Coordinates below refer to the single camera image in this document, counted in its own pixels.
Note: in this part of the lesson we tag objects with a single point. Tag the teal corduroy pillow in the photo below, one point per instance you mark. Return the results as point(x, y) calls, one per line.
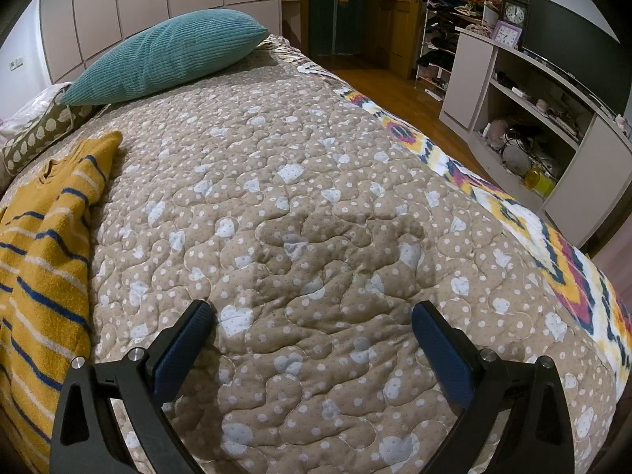
point(167, 55)

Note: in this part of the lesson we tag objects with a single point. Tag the purple square alarm clock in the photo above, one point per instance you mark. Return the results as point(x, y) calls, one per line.
point(506, 34)

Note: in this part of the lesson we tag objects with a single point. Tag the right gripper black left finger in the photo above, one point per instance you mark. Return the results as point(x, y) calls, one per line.
point(87, 437)

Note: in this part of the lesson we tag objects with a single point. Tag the pink floral duvet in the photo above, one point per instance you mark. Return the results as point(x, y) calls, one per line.
point(29, 112)

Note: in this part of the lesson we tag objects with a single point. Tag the yellow bottle on shelf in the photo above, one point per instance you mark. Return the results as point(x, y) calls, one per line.
point(539, 181)

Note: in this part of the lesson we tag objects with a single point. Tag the white tv cabinet shelf unit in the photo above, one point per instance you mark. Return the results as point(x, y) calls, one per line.
point(514, 112)

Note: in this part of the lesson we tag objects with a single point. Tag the white wall switch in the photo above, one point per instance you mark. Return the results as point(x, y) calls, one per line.
point(15, 64)

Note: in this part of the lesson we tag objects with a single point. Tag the wooden bedroom door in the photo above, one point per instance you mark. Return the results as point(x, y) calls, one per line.
point(398, 28)

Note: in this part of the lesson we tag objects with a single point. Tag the cluttered clothes rack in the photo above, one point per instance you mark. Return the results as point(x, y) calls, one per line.
point(440, 34)

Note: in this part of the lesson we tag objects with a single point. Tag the olive white patterned bolster pillow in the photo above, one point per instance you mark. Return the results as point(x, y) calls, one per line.
point(58, 121)

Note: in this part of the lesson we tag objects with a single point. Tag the yellow striped knit sweater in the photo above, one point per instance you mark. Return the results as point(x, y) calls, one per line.
point(45, 310)

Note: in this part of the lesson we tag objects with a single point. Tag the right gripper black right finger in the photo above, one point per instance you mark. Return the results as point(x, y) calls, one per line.
point(538, 435)

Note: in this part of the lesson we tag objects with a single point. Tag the black flat television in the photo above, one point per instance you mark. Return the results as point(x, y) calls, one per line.
point(581, 49)

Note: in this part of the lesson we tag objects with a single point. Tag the colourful ikat patterned blanket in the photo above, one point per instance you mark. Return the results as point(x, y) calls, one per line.
point(579, 285)

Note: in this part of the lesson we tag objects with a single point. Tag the dark ornate mantel clock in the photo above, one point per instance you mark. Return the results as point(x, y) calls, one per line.
point(515, 12)

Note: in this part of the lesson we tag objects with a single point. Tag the beige heart quilted bedspread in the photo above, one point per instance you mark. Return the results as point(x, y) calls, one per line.
point(312, 232)

